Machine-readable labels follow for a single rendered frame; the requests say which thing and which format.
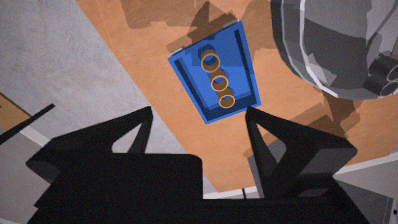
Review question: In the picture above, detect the grey metal bushing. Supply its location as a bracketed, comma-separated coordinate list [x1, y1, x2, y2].
[363, 75, 398, 97]
[368, 57, 398, 82]

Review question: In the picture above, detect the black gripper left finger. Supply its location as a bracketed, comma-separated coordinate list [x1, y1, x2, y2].
[41, 106, 153, 153]

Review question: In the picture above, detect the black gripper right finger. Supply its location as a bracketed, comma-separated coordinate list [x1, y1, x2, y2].
[245, 106, 358, 198]

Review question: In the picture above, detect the bronze bushing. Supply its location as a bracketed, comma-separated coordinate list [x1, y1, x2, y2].
[210, 70, 228, 91]
[217, 88, 235, 108]
[201, 49, 220, 72]

